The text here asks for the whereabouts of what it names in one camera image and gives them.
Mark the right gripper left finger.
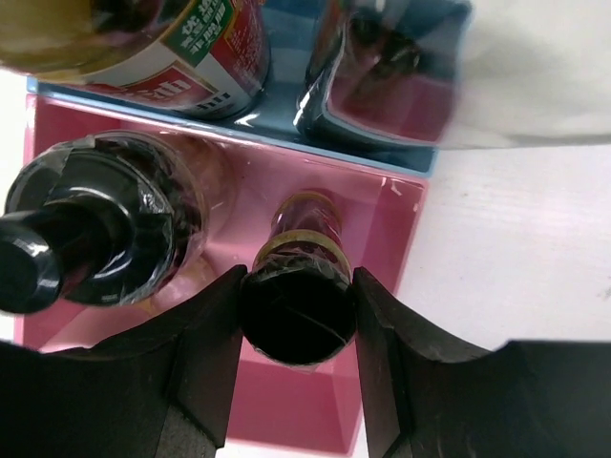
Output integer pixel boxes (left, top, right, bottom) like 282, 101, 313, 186
1, 265, 246, 457

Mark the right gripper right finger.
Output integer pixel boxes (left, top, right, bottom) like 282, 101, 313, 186
353, 268, 610, 457

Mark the small dark spice jar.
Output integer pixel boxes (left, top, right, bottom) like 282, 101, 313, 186
238, 189, 356, 367

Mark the large black lid spice jar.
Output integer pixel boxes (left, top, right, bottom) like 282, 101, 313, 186
1, 130, 237, 315

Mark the gold spout glass bottle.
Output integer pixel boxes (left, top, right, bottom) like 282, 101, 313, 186
294, 1, 610, 149

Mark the black cap sauce bottle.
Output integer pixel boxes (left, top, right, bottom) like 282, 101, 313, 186
1, 0, 270, 119

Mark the pink plastic bin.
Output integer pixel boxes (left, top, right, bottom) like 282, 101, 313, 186
1, 95, 426, 457

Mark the blue plastic bin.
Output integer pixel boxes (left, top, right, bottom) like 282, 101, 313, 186
34, 1, 437, 177

